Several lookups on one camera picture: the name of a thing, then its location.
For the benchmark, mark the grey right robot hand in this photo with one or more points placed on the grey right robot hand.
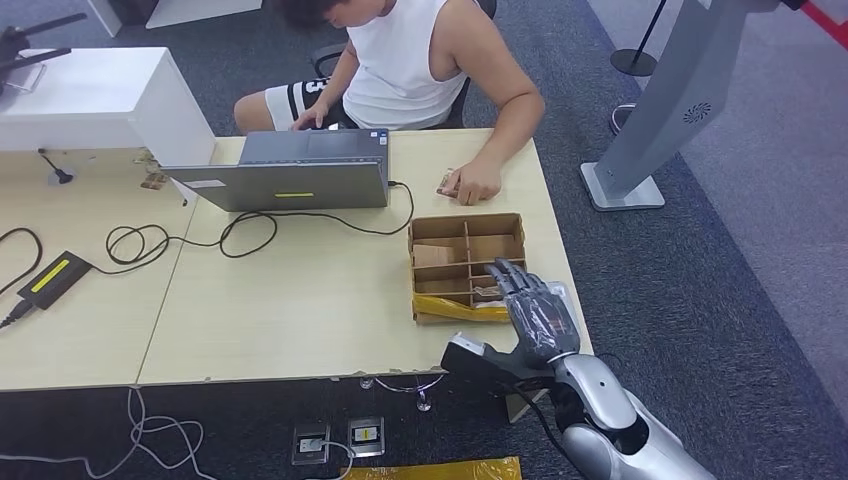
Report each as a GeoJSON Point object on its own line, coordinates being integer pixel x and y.
{"type": "Point", "coordinates": [540, 321]}

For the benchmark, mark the person's left hand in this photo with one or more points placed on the person's left hand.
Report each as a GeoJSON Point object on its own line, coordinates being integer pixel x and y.
{"type": "Point", "coordinates": [478, 184]}

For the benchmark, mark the person's right hand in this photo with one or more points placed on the person's right hand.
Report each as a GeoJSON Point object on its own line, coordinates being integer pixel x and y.
{"type": "Point", "coordinates": [311, 118]}

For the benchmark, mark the patterned room key card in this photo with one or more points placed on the patterned room key card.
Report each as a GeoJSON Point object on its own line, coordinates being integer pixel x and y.
{"type": "Point", "coordinates": [487, 291]}

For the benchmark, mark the cardboard divider box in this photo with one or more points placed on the cardboard divider box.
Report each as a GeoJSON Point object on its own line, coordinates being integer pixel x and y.
{"type": "Point", "coordinates": [440, 262]}

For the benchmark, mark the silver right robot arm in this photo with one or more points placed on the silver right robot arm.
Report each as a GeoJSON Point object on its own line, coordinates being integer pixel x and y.
{"type": "Point", "coordinates": [616, 424]}

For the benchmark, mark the person's right forearm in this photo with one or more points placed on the person's right forearm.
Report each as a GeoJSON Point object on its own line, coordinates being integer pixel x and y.
{"type": "Point", "coordinates": [339, 86]}

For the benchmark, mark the person's left forearm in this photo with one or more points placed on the person's left forearm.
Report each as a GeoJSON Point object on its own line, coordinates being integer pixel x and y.
{"type": "Point", "coordinates": [513, 132]}

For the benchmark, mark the grey card reader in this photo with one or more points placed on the grey card reader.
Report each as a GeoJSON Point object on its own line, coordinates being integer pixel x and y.
{"type": "Point", "coordinates": [558, 289]}

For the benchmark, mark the white card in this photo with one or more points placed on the white card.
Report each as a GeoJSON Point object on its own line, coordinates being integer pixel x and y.
{"type": "Point", "coordinates": [490, 305]}

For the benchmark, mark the person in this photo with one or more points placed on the person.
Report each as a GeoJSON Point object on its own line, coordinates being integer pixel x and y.
{"type": "Point", "coordinates": [397, 66]}

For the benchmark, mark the grey laptop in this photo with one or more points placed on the grey laptop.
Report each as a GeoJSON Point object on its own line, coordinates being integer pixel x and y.
{"type": "Point", "coordinates": [291, 187]}

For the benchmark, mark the white desk leg panel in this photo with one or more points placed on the white desk leg panel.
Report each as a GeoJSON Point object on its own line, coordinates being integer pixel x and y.
{"type": "Point", "coordinates": [520, 405]}

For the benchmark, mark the grey round stanchion base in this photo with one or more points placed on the grey round stanchion base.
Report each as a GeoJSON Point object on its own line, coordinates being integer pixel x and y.
{"type": "Point", "coordinates": [618, 118]}

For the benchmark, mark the white furniture panel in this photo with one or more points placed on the white furniture panel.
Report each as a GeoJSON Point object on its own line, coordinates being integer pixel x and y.
{"type": "Point", "coordinates": [199, 8]}

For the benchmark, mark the yellow plastic sheet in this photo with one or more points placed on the yellow plastic sheet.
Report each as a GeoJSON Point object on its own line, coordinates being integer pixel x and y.
{"type": "Point", "coordinates": [434, 470]}

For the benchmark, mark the floor socket with yellow label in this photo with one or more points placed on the floor socket with yellow label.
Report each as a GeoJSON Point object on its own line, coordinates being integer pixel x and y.
{"type": "Point", "coordinates": [365, 436]}

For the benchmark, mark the white cabinet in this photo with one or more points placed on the white cabinet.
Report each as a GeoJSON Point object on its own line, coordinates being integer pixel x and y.
{"type": "Point", "coordinates": [99, 93]}

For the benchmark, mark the grey kiosk stand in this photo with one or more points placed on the grey kiosk stand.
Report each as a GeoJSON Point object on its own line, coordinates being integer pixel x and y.
{"type": "Point", "coordinates": [670, 89]}

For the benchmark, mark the small black desk microphone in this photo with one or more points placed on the small black desk microphone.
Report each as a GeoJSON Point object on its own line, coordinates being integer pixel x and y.
{"type": "Point", "coordinates": [62, 177]}

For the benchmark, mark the floor socket with white plug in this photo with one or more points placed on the floor socket with white plug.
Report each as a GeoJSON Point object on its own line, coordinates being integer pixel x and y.
{"type": "Point", "coordinates": [310, 444]}

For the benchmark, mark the clear acrylic stand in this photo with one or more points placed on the clear acrylic stand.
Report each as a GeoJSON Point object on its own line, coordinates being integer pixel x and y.
{"type": "Point", "coordinates": [28, 77]}

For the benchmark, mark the black power adapter yellow label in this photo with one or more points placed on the black power adapter yellow label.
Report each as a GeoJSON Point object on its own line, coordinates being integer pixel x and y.
{"type": "Point", "coordinates": [53, 279]}

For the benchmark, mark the black tripod device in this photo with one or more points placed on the black tripod device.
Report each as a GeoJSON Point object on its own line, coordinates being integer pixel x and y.
{"type": "Point", "coordinates": [10, 43]}

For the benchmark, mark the red barrier belt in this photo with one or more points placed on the red barrier belt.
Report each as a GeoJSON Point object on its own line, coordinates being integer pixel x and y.
{"type": "Point", "coordinates": [828, 23]}

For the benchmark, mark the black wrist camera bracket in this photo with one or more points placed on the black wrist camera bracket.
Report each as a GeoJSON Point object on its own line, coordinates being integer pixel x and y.
{"type": "Point", "coordinates": [490, 368]}

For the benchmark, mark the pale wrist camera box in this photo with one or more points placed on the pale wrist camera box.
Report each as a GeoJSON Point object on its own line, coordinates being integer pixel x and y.
{"type": "Point", "coordinates": [468, 344]}

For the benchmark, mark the black stanchion post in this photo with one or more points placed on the black stanchion post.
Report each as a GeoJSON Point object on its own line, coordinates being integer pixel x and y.
{"type": "Point", "coordinates": [632, 63]}

